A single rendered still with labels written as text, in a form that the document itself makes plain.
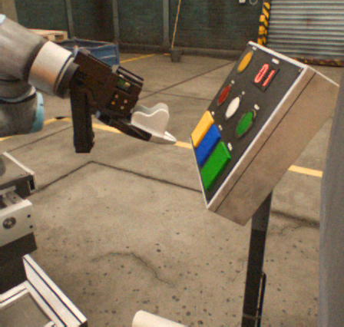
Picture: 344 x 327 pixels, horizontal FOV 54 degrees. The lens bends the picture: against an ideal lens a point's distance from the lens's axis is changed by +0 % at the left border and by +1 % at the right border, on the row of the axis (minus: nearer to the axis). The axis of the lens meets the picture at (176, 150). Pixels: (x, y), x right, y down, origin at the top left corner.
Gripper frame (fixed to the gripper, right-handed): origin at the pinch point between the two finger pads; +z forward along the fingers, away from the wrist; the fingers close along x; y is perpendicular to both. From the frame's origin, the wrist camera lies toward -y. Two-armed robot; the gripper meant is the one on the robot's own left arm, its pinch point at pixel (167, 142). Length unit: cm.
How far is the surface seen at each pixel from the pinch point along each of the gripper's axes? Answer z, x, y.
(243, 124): 9.9, -0.5, 9.4
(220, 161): 9.6, -2.1, 2.0
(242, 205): 15.4, -6.9, -1.7
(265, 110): 10.4, -3.5, 13.7
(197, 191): 75, 160, -79
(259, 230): 31.3, 7.7, -11.8
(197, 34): 113, 845, 2
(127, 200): 31, 150, -105
